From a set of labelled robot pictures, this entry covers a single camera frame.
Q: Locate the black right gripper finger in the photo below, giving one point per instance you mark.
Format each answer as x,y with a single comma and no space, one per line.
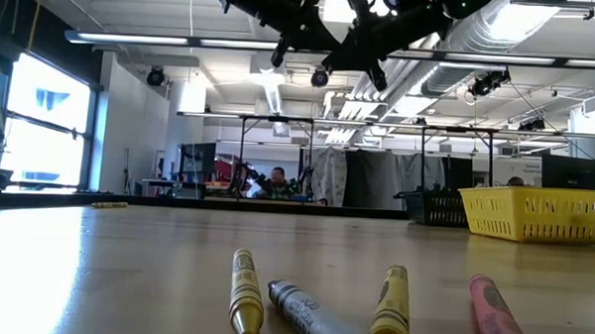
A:
348,57
378,78

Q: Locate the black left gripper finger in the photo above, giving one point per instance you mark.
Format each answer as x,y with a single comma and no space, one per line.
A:
317,36
280,52

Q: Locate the dark curtain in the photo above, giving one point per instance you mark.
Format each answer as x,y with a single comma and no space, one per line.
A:
376,184

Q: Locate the white patterned curtain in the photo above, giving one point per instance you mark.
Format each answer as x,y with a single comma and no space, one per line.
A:
327,173

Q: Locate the person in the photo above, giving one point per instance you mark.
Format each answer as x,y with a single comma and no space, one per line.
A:
516,181
277,178

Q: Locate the long ceiling light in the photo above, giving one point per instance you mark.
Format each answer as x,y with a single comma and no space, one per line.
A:
148,40

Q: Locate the red equipment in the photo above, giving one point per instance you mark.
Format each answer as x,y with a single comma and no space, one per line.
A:
223,169

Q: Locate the black plastic basket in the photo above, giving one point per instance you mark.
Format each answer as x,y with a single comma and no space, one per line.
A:
435,211

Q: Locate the yellow plastic basket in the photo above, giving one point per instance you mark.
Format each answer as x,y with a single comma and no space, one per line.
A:
524,214

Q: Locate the large black monitor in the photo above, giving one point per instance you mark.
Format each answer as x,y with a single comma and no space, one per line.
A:
567,171

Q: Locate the large yellow crayon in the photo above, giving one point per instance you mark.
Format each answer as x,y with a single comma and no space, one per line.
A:
392,309
246,294

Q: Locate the large grey crayon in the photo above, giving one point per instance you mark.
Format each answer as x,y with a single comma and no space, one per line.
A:
307,316

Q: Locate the large window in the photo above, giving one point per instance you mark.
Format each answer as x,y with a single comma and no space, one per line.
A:
41,128

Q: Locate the large pink crayon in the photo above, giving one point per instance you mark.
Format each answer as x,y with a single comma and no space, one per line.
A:
495,318

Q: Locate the round black ceiling camera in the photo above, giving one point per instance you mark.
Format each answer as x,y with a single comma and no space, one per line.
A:
155,76
319,77

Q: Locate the black metal table frame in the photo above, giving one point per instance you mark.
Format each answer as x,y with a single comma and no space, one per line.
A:
423,156
241,160

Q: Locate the black ceiling camera rig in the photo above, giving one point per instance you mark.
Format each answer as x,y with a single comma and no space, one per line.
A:
486,84
532,124

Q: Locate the black table edge rail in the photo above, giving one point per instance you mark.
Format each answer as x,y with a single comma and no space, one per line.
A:
202,203

